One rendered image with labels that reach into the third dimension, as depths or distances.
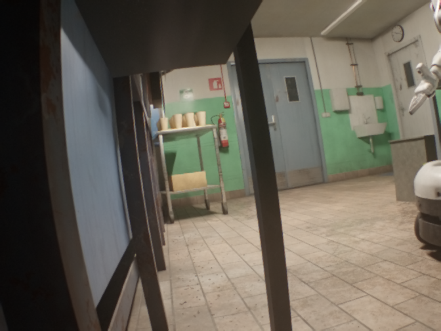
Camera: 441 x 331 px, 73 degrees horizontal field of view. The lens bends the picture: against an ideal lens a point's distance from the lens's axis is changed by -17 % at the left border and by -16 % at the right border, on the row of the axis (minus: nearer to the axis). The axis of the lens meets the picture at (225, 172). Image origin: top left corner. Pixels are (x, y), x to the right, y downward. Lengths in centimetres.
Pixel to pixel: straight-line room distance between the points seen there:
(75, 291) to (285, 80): 557
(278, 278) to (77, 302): 35
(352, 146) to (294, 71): 160
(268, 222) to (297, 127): 515
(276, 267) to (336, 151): 537
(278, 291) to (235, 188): 476
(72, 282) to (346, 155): 580
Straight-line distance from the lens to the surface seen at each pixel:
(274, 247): 51
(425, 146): 266
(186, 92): 530
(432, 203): 136
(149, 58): 48
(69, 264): 22
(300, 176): 559
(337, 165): 585
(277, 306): 54
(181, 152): 516
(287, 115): 559
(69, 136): 49
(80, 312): 23
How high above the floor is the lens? 46
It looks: 1 degrees down
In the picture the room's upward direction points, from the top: 8 degrees counter-clockwise
